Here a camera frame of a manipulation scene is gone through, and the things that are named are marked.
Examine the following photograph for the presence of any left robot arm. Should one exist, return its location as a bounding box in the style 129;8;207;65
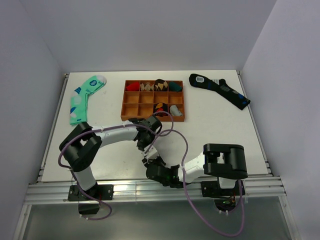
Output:
59;115;162;200

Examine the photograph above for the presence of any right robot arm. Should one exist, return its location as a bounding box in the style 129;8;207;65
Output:
142;143;248;195

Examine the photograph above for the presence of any black red yellow argyle sock roll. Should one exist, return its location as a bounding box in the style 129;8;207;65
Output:
153;102;168;117

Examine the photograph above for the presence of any wooden compartment tray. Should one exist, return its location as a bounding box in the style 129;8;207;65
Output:
120;79;186;122

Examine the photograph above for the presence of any light grey rolled sock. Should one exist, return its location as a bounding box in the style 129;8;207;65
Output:
169;105;183;117

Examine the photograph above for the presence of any beige argyle rolled sock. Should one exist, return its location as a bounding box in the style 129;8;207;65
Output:
140;81;154;92

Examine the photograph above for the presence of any red rolled sock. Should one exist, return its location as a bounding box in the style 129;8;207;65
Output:
125;81;140;92

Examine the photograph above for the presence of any black tan argyle rolled sock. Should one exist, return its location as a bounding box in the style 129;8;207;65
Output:
154;79;169;92

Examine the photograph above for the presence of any dark teal rolled sock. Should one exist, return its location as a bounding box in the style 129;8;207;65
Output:
168;81;183;92

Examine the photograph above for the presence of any mint green patterned sock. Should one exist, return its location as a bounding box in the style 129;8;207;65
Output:
69;75;107;126

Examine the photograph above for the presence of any black blue patterned long sock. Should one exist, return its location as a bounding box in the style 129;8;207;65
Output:
189;73;251;110

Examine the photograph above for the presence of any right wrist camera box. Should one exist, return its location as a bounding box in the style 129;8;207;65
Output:
143;146;160;161

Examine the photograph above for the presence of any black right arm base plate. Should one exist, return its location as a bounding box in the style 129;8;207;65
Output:
200;180;246;198

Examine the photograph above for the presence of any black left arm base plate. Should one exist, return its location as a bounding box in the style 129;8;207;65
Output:
67;184;114;202

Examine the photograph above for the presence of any aluminium table edge rail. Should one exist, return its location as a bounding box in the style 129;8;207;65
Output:
23;176;286;205

